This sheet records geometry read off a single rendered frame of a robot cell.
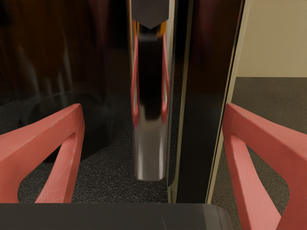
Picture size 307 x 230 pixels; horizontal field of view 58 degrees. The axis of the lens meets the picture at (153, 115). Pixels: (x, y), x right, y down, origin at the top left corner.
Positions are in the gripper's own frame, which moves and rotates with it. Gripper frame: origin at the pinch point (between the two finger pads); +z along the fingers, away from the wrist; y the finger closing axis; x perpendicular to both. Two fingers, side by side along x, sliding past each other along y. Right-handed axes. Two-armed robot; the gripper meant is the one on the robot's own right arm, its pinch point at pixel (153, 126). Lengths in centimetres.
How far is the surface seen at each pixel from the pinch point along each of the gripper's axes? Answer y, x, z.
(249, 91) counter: -19.6, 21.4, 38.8
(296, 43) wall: -31, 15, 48
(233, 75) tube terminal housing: -4.9, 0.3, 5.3
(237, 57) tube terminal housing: -4.9, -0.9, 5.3
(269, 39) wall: -25, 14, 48
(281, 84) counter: -27, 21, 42
